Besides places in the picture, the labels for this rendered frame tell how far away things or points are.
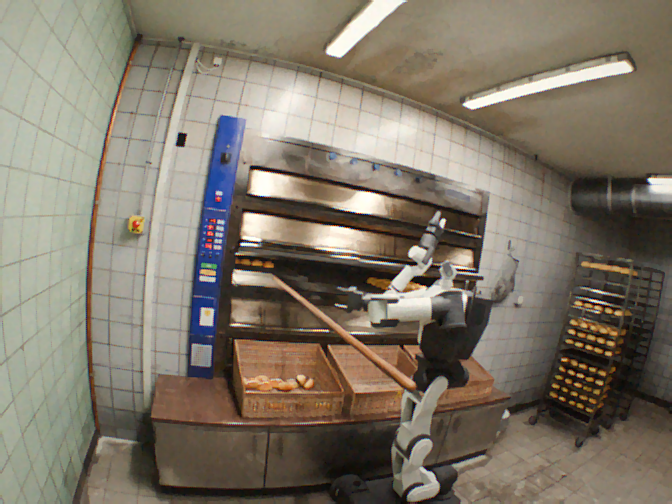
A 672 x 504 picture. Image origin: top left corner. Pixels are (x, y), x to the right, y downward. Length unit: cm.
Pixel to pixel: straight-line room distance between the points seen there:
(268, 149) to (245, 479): 191
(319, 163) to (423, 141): 80
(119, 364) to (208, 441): 79
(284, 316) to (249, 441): 82
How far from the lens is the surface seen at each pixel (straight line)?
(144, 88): 226
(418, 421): 175
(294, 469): 213
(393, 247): 245
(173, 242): 211
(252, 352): 223
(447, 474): 218
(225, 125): 213
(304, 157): 223
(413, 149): 256
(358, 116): 240
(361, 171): 236
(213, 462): 201
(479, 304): 156
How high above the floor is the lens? 157
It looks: 3 degrees down
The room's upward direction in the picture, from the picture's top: 9 degrees clockwise
